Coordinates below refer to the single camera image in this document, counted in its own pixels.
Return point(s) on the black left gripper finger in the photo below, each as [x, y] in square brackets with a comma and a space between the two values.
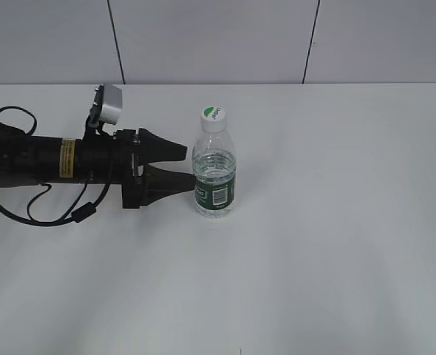
[158, 184]
[153, 149]

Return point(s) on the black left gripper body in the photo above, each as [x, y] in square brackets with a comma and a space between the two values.
[133, 149]

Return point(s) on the clear water bottle green label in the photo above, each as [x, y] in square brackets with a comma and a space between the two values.
[214, 167]

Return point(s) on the white green bottle cap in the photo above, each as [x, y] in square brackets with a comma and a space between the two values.
[213, 119]

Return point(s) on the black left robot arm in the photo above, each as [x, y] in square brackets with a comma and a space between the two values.
[28, 160]

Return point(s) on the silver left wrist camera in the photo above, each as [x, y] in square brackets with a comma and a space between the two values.
[107, 105]

